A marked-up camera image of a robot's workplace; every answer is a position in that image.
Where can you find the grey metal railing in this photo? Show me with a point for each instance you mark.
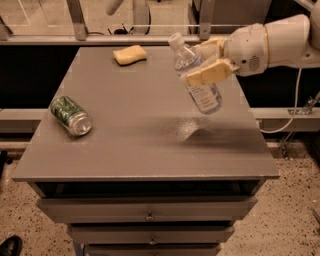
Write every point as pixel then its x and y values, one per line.
pixel 98 22

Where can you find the black shoe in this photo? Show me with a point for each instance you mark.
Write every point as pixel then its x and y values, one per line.
pixel 11 246

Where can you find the bottom grey drawer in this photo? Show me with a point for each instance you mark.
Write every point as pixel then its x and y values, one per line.
pixel 156 250

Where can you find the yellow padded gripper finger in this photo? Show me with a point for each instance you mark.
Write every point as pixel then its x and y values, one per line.
pixel 209 73
pixel 212 49

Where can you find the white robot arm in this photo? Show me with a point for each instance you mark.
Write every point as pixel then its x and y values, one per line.
pixel 292 42

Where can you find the grey drawer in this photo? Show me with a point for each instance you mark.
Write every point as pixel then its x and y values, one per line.
pixel 147 210
pixel 156 250
pixel 154 234

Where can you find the clear blue-label plastic bottle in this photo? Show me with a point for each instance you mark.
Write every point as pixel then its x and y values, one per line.
pixel 187 61

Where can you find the middle grey drawer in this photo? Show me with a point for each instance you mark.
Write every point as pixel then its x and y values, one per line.
pixel 154 234

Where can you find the green soda can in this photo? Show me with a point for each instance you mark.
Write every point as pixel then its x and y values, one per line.
pixel 71 115

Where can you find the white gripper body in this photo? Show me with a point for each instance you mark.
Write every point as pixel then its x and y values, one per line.
pixel 246 50

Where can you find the top grey drawer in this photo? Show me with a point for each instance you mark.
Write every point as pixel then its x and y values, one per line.
pixel 147 210

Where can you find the yellow sponge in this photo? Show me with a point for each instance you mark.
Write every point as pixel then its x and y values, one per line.
pixel 130 55

